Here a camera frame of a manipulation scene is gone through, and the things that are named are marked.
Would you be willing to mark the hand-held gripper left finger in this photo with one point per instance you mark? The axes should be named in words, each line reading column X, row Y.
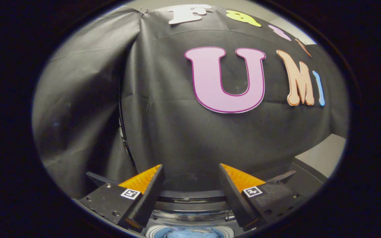
column 150, row 193

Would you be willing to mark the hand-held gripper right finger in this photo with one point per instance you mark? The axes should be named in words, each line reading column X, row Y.
column 233, row 195

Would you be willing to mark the light blue shirt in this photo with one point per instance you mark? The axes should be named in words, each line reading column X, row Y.
column 190, row 233

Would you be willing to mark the black backdrop cloth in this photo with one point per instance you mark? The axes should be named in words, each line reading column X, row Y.
column 177, row 132

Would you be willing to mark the beige cabinet grey top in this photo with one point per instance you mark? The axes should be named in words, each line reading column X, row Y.
column 322, row 155

